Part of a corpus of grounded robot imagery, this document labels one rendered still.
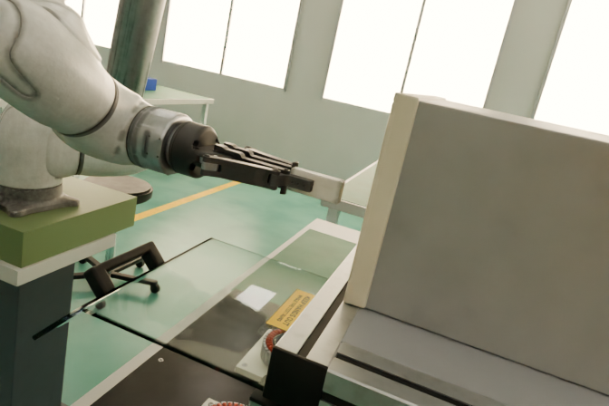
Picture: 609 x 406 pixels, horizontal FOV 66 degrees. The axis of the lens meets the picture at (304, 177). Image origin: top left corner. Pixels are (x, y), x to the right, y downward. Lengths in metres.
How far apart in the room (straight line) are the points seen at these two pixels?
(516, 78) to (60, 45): 4.91
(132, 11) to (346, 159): 4.45
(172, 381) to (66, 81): 0.53
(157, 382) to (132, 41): 0.75
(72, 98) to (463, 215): 0.45
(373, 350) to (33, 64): 0.44
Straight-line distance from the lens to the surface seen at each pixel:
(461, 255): 0.44
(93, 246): 1.42
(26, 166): 1.33
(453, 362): 0.44
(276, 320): 0.52
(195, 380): 0.90
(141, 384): 0.89
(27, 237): 1.25
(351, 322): 0.44
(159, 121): 0.67
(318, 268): 1.44
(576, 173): 0.43
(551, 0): 5.37
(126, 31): 1.22
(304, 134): 5.58
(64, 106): 0.62
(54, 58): 0.59
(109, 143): 0.69
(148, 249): 0.65
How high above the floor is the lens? 1.33
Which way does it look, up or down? 13 degrees down
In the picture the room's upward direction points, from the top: 12 degrees clockwise
